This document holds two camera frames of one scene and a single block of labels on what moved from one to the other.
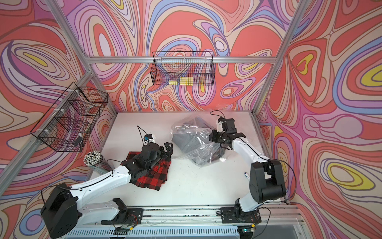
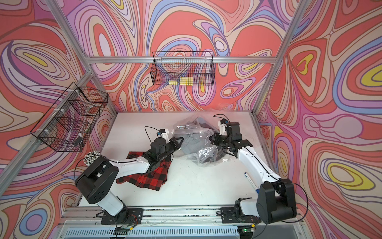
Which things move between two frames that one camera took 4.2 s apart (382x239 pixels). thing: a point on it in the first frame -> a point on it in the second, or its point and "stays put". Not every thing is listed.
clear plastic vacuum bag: (190, 139) stays put
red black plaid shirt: (156, 177) stays put
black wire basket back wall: (185, 68) stays put
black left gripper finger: (163, 153) -> (175, 143)
